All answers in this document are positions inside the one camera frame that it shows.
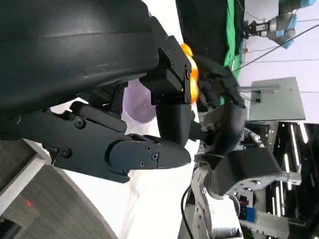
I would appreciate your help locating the green cloth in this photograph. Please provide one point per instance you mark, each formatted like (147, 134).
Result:
(231, 37)

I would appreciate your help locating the orange white toy bread roll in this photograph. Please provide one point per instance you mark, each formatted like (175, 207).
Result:
(193, 74)

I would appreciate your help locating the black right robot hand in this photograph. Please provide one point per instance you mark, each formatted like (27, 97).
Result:
(229, 119)

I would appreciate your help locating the grey metal cabinet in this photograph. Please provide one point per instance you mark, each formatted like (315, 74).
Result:
(276, 99)

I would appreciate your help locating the black rack with lights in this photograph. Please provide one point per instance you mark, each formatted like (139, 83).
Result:
(299, 174)

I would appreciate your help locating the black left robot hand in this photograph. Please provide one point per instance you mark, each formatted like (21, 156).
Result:
(74, 62)

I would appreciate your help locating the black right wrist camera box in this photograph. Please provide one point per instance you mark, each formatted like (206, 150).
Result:
(246, 166)

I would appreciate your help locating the black backdrop cloth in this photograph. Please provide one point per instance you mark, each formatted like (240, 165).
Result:
(204, 27)

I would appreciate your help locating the lilac plate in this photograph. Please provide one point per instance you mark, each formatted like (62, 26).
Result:
(139, 104)

